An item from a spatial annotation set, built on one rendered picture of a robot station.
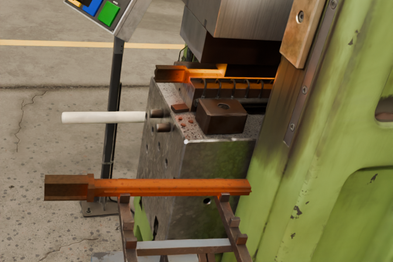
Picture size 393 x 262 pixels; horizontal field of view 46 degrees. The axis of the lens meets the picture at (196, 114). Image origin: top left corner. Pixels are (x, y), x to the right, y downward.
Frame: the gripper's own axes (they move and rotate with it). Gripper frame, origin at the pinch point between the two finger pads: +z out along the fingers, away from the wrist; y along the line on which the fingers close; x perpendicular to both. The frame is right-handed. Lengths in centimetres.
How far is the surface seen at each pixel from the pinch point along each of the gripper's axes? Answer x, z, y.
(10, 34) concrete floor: -56, 117, -213
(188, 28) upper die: 8.7, 5.9, 41.4
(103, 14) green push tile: -1.0, 12.4, -1.4
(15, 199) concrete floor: -97, 46, -32
